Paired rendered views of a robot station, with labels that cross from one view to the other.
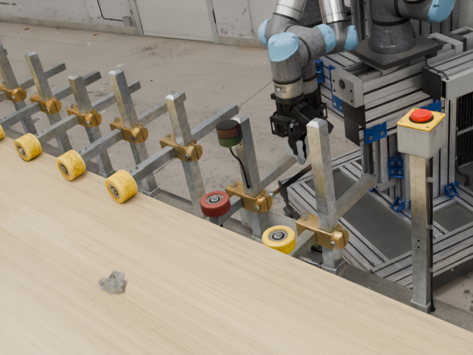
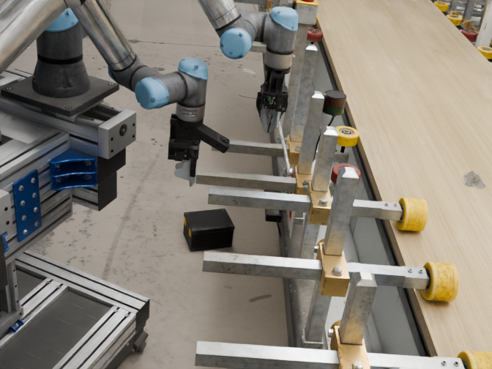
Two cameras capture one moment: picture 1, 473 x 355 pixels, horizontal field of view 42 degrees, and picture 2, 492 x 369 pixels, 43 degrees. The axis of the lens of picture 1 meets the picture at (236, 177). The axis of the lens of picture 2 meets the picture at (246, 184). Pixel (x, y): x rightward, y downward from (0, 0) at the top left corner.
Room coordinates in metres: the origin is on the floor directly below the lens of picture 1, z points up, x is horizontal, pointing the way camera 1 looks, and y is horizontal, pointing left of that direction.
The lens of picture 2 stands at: (2.75, 0.80, 1.75)
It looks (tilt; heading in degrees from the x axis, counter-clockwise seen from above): 31 degrees down; 218
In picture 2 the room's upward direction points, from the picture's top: 7 degrees clockwise
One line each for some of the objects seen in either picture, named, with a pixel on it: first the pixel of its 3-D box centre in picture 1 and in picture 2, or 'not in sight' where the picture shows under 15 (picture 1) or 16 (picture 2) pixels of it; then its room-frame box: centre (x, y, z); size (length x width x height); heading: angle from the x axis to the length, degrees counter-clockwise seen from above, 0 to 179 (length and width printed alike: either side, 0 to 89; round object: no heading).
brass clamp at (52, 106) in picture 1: (46, 103); not in sight; (2.17, 0.65, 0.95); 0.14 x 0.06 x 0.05; 42
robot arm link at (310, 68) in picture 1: (301, 59); (191, 82); (1.67, -0.26, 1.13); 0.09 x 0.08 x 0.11; 176
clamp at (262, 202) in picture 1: (248, 198); (304, 182); (1.43, -0.02, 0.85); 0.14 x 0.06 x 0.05; 42
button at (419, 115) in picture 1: (421, 116); not in sight; (1.04, -0.38, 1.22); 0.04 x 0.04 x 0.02
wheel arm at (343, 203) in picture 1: (327, 220); (280, 151); (1.29, -0.22, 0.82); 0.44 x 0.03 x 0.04; 132
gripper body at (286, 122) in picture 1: (290, 113); (274, 87); (1.43, -0.17, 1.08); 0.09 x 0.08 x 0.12; 42
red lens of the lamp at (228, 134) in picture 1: (227, 129); (334, 98); (1.38, 0.00, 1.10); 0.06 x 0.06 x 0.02
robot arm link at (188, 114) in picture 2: (303, 83); (190, 110); (1.67, -0.26, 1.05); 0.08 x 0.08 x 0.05
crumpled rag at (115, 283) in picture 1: (111, 280); (474, 178); (1.11, 0.34, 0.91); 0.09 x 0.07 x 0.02; 18
